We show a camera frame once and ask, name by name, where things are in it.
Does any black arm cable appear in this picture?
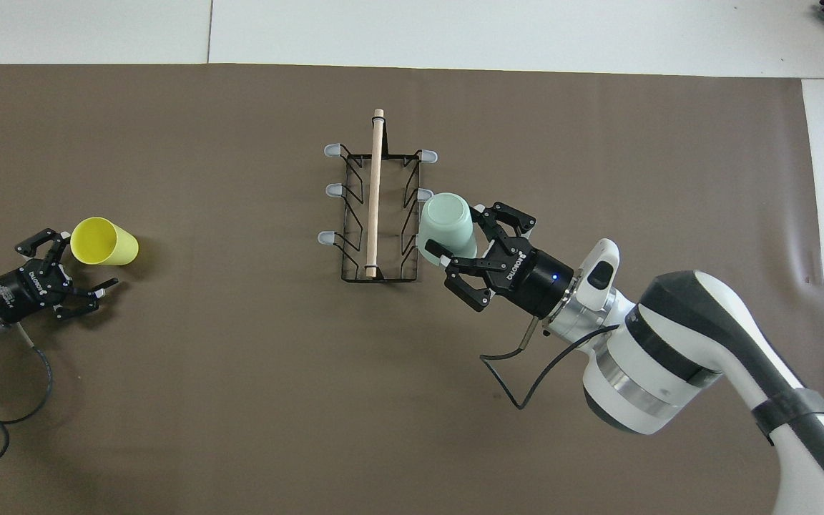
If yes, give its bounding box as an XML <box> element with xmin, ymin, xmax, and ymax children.
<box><xmin>480</xmin><ymin>315</ymin><xmax>620</xmax><ymax>410</ymax></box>
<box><xmin>0</xmin><ymin>322</ymin><xmax>54</xmax><ymax>487</ymax></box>

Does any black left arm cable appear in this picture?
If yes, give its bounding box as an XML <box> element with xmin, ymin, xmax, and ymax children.
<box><xmin>0</xmin><ymin>322</ymin><xmax>54</xmax><ymax>487</ymax></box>

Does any black wire cup rack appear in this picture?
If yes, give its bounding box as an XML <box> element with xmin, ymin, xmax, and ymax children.
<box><xmin>318</xmin><ymin>109</ymin><xmax>439</xmax><ymax>283</ymax></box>

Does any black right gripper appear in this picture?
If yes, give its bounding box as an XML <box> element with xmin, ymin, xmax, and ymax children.
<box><xmin>424</xmin><ymin>202</ymin><xmax>574</xmax><ymax>319</ymax></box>

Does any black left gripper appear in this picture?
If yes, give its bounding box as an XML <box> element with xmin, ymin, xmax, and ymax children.
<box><xmin>0</xmin><ymin>229</ymin><xmax>119</xmax><ymax>326</ymax></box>

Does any pale green plastic cup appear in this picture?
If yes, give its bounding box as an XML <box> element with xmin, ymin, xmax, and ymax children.
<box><xmin>417</xmin><ymin>193</ymin><xmax>477</xmax><ymax>262</ymax></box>

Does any yellow plastic cup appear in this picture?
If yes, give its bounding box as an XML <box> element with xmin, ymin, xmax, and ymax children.
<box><xmin>70</xmin><ymin>217</ymin><xmax>139</xmax><ymax>266</ymax></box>

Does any brown table mat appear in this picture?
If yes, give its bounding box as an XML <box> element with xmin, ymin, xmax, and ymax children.
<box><xmin>0</xmin><ymin>63</ymin><xmax>824</xmax><ymax>515</ymax></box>

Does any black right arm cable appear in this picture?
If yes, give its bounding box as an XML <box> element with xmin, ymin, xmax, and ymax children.
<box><xmin>480</xmin><ymin>315</ymin><xmax>620</xmax><ymax>410</ymax></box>

